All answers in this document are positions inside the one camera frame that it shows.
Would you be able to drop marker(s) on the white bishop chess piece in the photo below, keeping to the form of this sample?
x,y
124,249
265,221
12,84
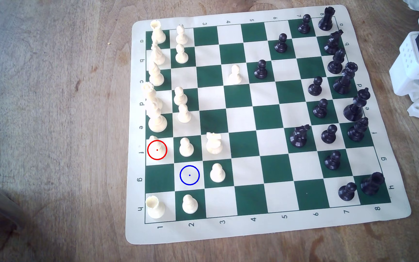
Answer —
x,y
156,76
156,148

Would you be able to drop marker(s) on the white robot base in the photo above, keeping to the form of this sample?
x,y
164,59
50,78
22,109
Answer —
x,y
406,83

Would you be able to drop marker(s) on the white knight chess piece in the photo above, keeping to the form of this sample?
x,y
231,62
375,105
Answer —
x,y
157,55
214,143

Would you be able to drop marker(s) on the white pawn chess piece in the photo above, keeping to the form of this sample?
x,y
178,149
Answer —
x,y
180,97
184,115
182,35
190,205
182,55
217,174
186,148
235,75

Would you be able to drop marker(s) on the green and white chess mat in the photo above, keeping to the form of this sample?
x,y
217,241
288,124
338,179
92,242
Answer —
x,y
244,145

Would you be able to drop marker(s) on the white king chess piece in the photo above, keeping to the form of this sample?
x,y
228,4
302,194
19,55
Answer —
x,y
157,120

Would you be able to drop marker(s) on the white queen chess piece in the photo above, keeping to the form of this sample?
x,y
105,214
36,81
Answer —
x,y
150,95

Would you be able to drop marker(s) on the black pawn chess piece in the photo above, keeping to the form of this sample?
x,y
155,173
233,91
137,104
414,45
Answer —
x,y
347,193
281,44
320,109
332,161
315,87
260,70
328,135
304,25

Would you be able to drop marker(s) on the black knight chess piece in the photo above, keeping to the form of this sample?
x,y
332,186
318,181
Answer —
x,y
298,137
332,44

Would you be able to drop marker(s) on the white rook chess piece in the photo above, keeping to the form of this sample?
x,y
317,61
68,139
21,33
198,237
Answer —
x,y
158,33
155,208

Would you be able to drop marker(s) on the black queen chess piece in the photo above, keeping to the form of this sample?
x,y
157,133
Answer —
x,y
343,82

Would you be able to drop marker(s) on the black bishop chess piece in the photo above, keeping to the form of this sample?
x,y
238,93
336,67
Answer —
x,y
336,64
357,131

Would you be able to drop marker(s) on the black king chess piece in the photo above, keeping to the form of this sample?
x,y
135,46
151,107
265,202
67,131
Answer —
x,y
354,109

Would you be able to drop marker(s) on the black rook chess piece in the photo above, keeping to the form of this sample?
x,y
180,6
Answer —
x,y
372,184
326,21

